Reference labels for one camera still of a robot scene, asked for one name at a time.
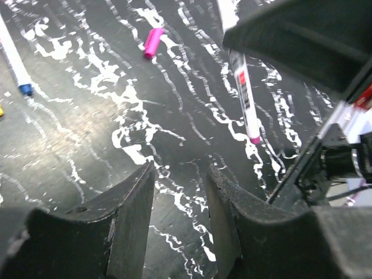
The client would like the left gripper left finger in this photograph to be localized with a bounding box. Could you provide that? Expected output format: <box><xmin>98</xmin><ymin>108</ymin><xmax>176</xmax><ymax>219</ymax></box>
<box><xmin>1</xmin><ymin>162</ymin><xmax>156</xmax><ymax>278</ymax></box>

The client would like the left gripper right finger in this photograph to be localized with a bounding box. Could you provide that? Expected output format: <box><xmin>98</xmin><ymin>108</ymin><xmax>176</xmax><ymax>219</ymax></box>
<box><xmin>206</xmin><ymin>166</ymin><xmax>371</xmax><ymax>278</ymax></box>

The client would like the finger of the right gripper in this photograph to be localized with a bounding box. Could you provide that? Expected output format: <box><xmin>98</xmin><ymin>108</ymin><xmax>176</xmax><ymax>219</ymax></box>
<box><xmin>223</xmin><ymin>1</ymin><xmax>371</xmax><ymax>96</ymax></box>

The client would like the pink marker pen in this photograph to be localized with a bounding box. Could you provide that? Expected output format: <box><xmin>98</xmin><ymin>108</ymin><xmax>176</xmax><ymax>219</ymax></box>
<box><xmin>229</xmin><ymin>50</ymin><xmax>260</xmax><ymax>144</ymax></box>

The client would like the pink pen cap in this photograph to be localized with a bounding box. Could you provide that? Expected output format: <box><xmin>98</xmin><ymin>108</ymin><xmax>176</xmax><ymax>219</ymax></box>
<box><xmin>144</xmin><ymin>27</ymin><xmax>164</xmax><ymax>59</ymax></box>

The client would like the blue marker pen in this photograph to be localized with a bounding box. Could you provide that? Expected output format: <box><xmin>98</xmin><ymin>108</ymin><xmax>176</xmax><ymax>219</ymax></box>
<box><xmin>1</xmin><ymin>16</ymin><xmax>33</xmax><ymax>96</ymax></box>

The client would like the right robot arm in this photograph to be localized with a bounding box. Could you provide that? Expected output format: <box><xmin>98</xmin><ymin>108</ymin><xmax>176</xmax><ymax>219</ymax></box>
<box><xmin>220</xmin><ymin>1</ymin><xmax>371</xmax><ymax>210</ymax></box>

